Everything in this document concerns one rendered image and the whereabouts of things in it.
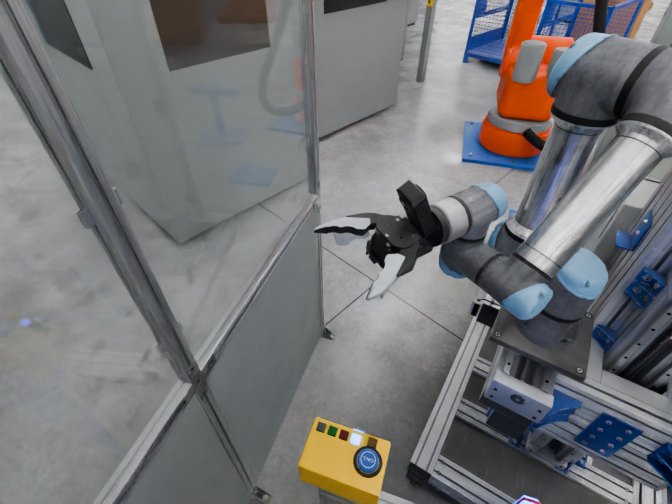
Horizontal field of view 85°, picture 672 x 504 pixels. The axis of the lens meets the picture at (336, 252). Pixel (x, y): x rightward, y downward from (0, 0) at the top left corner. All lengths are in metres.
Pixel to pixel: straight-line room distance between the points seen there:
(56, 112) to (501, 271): 0.70
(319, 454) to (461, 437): 1.09
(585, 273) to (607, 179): 0.29
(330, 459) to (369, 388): 1.29
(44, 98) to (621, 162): 0.81
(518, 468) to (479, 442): 0.16
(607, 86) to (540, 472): 1.47
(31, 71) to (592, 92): 0.82
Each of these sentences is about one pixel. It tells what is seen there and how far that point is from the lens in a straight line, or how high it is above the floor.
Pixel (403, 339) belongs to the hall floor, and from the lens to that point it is 2.25.
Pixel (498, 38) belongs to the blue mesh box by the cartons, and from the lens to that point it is 6.90.
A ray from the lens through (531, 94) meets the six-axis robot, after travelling 4.01.
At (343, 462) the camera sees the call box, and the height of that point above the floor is 1.07.
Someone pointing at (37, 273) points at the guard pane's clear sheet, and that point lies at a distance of 0.64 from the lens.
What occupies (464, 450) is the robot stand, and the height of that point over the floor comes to 0.21.
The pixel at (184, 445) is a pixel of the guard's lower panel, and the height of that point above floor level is 0.85.
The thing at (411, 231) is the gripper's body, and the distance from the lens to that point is 0.60.
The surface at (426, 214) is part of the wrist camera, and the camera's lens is 0.57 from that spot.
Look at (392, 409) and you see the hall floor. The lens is 2.03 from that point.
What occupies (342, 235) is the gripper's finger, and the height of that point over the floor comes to 1.44.
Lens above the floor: 1.84
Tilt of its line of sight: 43 degrees down
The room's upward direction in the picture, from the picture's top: straight up
